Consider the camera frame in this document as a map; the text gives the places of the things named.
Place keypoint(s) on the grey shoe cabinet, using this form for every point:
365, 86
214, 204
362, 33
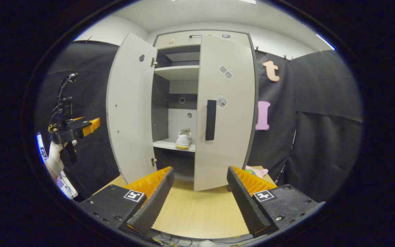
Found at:
178, 116

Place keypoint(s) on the white shoe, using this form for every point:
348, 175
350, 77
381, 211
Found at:
183, 140

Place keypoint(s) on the wide ceiling light panel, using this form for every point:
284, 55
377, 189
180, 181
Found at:
214, 1

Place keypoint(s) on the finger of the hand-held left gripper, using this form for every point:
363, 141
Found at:
76, 119
91, 126

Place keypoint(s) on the black backdrop cloth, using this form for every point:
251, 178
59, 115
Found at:
321, 154

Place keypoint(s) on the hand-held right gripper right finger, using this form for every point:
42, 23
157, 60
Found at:
245, 206

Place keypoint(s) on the pink plush toy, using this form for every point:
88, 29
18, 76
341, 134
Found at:
259, 172

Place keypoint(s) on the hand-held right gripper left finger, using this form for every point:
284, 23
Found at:
156, 206

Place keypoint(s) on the grey cabinet door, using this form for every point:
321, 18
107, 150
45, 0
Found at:
132, 103
231, 137

